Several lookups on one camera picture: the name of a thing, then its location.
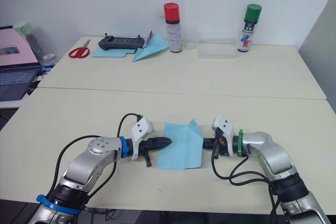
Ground light blue paper airplane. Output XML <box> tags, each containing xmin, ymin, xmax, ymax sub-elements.
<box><xmin>131</xmin><ymin>34</ymin><xmax>170</xmax><ymax>63</ymax></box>

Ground blue wrist cable tie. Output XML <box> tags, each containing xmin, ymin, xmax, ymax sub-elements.
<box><xmin>119</xmin><ymin>136</ymin><xmax>131</xmax><ymax>158</ymax></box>

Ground green wrist cable tie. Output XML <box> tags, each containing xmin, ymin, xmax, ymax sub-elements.
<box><xmin>237</xmin><ymin>129</ymin><xmax>245</xmax><ymax>158</ymax></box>

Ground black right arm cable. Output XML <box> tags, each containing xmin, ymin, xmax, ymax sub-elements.
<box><xmin>211</xmin><ymin>129</ymin><xmax>279</xmax><ymax>216</ymax></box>

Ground black handheld remote controller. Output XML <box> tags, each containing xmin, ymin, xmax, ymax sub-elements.
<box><xmin>98</xmin><ymin>33</ymin><xmax>146</xmax><ymax>51</ymax></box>

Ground green capped spray can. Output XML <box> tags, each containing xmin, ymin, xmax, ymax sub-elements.
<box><xmin>237</xmin><ymin>4</ymin><xmax>263</xmax><ymax>53</ymax></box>

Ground red capped spray can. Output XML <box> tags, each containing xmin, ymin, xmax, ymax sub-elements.
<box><xmin>163</xmin><ymin>2</ymin><xmax>183</xmax><ymax>54</ymax></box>

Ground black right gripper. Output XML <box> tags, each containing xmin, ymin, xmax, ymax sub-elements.
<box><xmin>203</xmin><ymin>136</ymin><xmax>229</xmax><ymax>156</ymax></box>

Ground red handled scissors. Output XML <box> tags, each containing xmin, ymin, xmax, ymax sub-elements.
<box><xmin>68</xmin><ymin>39</ymin><xmax>91</xmax><ymax>59</ymax></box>

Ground blue forearm cable tie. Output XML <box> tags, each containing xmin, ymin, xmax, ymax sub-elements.
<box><xmin>36</xmin><ymin>194</ymin><xmax>82</xmax><ymax>216</ymax></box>

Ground clear plastic box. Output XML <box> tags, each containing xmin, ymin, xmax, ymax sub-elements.
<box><xmin>196</xmin><ymin>30</ymin><xmax>237</xmax><ymax>59</ymax></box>

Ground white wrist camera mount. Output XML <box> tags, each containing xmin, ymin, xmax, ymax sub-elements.
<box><xmin>211</xmin><ymin>115</ymin><xmax>238</xmax><ymax>157</ymax></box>
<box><xmin>130</xmin><ymin>118</ymin><xmax>155</xmax><ymax>161</ymax></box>

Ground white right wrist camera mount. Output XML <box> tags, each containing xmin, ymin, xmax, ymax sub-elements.
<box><xmin>211</xmin><ymin>115</ymin><xmax>238</xmax><ymax>157</ymax></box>

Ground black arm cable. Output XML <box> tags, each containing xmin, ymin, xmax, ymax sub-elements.
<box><xmin>211</xmin><ymin>129</ymin><xmax>279</xmax><ymax>216</ymax></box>
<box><xmin>49</xmin><ymin>113</ymin><xmax>144</xmax><ymax>210</ymax></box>

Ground grey partition panel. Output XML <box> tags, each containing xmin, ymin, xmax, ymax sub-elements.
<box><xmin>297</xmin><ymin>0</ymin><xmax>336</xmax><ymax>122</ymax></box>

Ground plastic wrapped pale green lidded bottle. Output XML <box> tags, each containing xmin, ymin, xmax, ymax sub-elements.
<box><xmin>12</xmin><ymin>20</ymin><xmax>61</xmax><ymax>68</ymax></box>

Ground light blue cut paper sheet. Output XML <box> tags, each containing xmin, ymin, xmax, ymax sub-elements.
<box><xmin>91</xmin><ymin>45</ymin><xmax>138</xmax><ymax>59</ymax></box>

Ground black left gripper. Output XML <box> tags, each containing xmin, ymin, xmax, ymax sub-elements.
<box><xmin>138</xmin><ymin>136</ymin><xmax>173</xmax><ymax>169</ymax></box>

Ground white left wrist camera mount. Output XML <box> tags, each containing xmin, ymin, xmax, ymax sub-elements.
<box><xmin>130</xmin><ymin>118</ymin><xmax>155</xmax><ymax>161</ymax></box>

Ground laptop with pink screen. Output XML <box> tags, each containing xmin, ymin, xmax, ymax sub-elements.
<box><xmin>0</xmin><ymin>26</ymin><xmax>45</xmax><ymax>103</ymax></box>

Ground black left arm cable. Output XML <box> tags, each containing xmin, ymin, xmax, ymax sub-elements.
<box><xmin>49</xmin><ymin>113</ymin><xmax>144</xmax><ymax>210</ymax></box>

